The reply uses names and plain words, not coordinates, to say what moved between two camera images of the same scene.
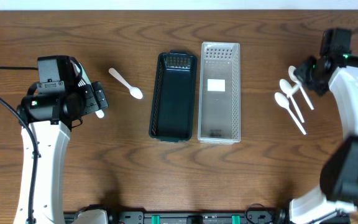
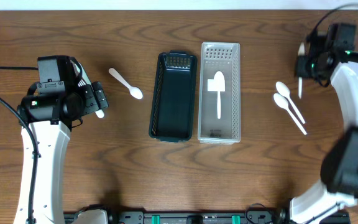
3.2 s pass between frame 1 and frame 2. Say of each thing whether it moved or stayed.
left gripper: stayed
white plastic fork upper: stayed
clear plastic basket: stayed
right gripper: moved
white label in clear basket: stayed
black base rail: stayed
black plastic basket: stayed
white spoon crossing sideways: moved
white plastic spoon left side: stayed
